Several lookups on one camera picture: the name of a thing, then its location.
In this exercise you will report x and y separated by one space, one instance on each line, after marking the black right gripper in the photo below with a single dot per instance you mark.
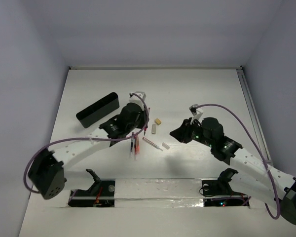
182 133

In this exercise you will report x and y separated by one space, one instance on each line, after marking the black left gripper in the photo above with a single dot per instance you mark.
143 118

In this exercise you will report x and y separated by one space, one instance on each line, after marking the red gel pen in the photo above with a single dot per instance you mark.
146 122

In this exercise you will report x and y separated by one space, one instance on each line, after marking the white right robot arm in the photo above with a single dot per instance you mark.
261 181

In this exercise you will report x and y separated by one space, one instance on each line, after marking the clear pen cap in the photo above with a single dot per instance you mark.
164 145

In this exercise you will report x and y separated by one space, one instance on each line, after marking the black gel pen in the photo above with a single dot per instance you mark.
132 144

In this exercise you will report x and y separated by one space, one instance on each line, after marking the grey eraser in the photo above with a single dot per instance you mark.
153 129

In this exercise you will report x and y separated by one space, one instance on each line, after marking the yellow eraser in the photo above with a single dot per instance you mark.
157 121

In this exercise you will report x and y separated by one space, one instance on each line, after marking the black pen holder box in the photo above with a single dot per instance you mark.
98 110

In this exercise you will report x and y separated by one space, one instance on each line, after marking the red clear pen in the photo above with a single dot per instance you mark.
137 146

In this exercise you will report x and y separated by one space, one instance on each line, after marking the white refill pen red end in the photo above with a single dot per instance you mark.
151 143

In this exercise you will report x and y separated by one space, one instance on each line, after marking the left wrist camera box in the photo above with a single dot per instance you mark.
137 97

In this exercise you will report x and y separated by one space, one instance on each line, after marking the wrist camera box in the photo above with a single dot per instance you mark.
137 97
197 113

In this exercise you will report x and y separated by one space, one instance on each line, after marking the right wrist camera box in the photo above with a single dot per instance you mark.
197 113

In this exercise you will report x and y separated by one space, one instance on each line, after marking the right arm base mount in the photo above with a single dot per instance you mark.
218 193

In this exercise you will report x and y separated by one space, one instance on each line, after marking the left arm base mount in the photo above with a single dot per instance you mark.
99 194

